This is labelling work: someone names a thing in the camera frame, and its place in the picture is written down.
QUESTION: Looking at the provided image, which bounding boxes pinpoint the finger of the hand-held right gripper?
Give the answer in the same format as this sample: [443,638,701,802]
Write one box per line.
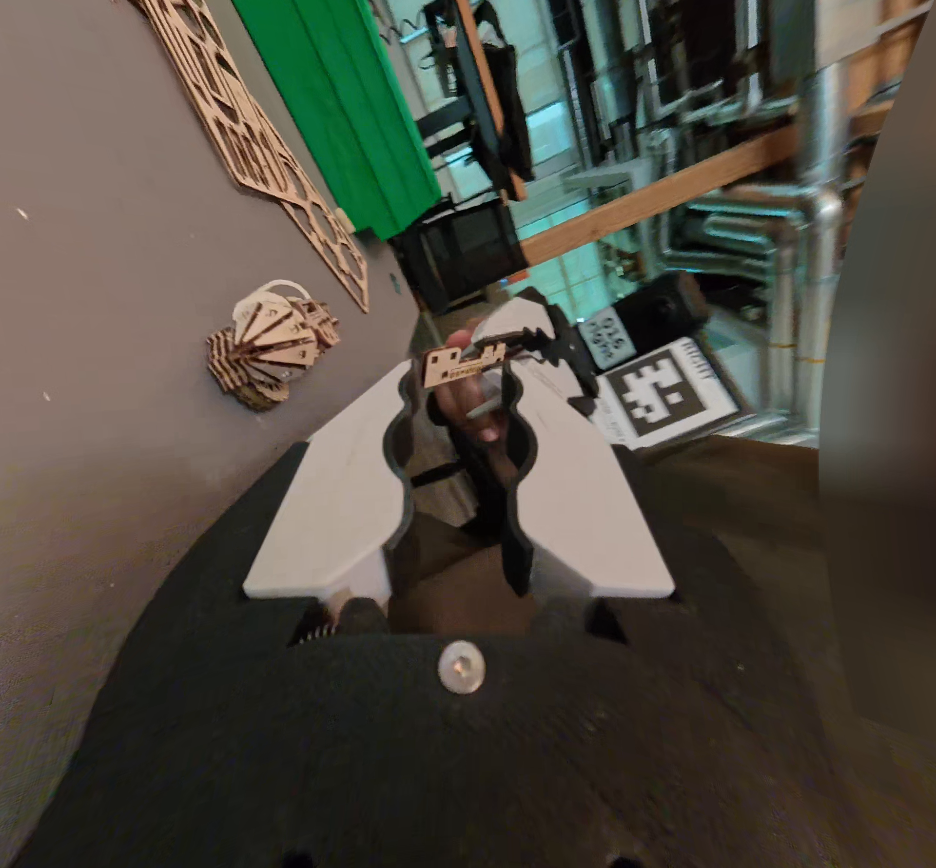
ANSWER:
[471,289,582,368]

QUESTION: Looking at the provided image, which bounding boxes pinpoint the small crenellated wooden piece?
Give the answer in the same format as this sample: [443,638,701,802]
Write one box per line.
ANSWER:
[421,340,507,391]

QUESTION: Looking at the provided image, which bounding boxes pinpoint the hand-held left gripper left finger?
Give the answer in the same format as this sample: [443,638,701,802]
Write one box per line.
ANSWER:
[242,361,416,604]

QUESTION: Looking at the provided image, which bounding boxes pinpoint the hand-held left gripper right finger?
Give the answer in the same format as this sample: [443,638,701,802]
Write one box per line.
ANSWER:
[502,364,677,602]

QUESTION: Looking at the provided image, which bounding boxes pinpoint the background wooden desk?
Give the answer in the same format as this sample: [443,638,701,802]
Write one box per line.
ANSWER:
[417,0,531,204]

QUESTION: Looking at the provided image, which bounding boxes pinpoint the assembled wooden model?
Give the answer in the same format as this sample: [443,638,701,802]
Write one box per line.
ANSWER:
[205,279,342,413]

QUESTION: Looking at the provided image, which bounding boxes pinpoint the black mesh bin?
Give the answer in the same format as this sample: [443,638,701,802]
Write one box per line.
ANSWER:
[386,195,529,315]

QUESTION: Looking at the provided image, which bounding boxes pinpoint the grey desk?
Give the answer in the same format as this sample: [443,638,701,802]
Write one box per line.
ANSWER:
[0,0,440,759]

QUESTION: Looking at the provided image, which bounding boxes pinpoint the long slotted wooden puzzle sheet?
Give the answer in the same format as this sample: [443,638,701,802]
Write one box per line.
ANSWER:
[86,0,295,205]

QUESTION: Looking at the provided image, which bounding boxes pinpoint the green plastic bin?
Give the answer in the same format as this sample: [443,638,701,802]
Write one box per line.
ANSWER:
[196,0,445,242]

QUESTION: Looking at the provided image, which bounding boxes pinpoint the round-holed wooden puzzle sheet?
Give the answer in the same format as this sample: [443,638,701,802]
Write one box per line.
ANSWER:
[281,174,371,315]

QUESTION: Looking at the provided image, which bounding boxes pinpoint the framed tag card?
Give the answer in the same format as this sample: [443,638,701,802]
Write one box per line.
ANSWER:
[585,336,741,448]

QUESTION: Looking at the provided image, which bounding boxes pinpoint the black jacket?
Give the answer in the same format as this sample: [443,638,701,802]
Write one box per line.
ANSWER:
[471,0,538,185]

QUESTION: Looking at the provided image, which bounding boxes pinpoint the person's right hand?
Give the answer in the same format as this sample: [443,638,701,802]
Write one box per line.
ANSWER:
[437,329,507,445]

